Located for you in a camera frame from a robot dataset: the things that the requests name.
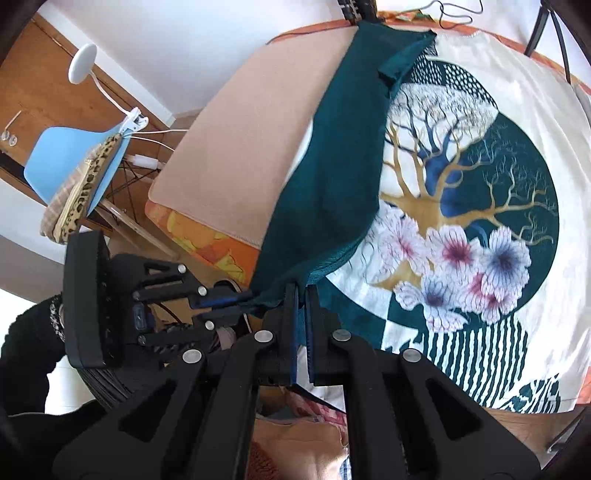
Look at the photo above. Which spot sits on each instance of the orange floral tablecloth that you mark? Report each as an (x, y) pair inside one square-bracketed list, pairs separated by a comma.
[(207, 249)]

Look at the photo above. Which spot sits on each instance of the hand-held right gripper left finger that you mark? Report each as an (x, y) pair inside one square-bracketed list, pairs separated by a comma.
[(291, 323)]

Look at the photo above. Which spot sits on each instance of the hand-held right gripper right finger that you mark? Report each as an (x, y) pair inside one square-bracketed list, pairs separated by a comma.
[(314, 332)]

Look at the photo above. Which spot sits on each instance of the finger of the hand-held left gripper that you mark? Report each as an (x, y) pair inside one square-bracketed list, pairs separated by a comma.
[(221, 323), (221, 300)]

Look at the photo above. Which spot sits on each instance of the stack of clothes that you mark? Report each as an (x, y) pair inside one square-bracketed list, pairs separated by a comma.
[(461, 184)]

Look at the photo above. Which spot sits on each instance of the clear wall hook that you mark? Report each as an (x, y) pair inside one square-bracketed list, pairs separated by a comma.
[(13, 125)]

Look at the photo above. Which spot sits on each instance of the beige blanket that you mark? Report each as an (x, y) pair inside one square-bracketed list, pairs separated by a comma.
[(240, 138)]

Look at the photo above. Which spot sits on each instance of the beige woven cushion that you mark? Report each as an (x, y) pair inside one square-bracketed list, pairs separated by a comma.
[(62, 205)]

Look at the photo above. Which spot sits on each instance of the pink orange cloth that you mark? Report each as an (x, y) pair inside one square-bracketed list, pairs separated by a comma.
[(295, 438)]

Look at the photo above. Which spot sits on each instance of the leopard print cushion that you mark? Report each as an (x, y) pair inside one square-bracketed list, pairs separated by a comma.
[(94, 184)]

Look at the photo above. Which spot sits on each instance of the black metal chair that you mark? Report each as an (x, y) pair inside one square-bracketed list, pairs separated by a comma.
[(538, 27)]

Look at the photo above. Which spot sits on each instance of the person's left forearm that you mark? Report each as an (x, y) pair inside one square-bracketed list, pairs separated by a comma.
[(23, 350)]

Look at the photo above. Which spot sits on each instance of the white charger plug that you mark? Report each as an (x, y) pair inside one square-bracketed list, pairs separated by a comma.
[(145, 162)]

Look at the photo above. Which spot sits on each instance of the white clip lamp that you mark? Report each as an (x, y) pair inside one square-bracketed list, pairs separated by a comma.
[(81, 62)]

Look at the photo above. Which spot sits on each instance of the light blue chair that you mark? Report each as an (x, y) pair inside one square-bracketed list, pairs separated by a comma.
[(60, 157)]

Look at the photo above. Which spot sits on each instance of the wooden door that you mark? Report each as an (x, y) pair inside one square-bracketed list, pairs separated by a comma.
[(46, 92)]

